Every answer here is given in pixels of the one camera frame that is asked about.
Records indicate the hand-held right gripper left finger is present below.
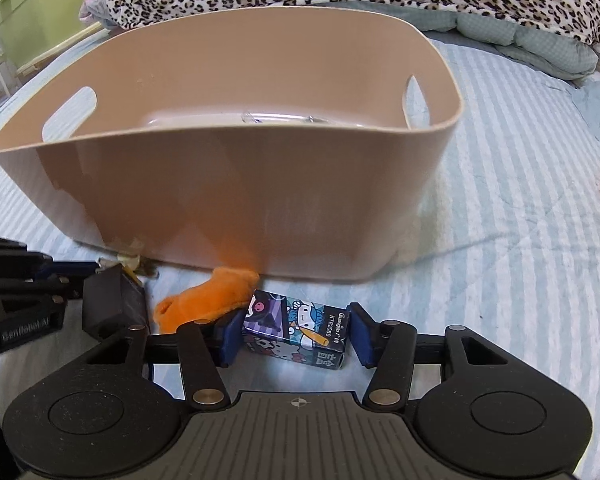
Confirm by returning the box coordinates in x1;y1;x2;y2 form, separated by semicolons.
82;309;246;409

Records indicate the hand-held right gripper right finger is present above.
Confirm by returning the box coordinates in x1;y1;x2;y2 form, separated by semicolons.
347;302;512;407

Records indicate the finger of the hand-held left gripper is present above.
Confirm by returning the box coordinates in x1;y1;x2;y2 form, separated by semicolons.
0;233;102;282
0;276;84;307

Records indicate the small black box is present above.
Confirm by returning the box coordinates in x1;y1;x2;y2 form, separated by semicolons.
82;267;150;342

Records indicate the cartoon printed small box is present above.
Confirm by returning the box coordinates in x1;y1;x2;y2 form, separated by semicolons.
241;289;354;370

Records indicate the beige plastic basket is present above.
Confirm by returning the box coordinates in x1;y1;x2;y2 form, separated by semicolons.
0;6;464;281

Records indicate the orange plush toy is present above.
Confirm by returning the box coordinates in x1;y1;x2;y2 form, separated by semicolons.
153;265;261;334

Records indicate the crumpled yellow wrapper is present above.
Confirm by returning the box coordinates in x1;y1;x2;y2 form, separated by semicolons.
97;252;159;282

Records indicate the blue striped bed sheet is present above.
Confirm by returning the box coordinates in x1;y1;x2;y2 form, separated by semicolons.
0;27;600;480

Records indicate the pink cloth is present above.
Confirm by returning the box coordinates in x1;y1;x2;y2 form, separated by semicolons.
78;0;112;24

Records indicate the green plastic storage box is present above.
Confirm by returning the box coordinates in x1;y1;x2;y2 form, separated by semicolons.
0;0;127;77

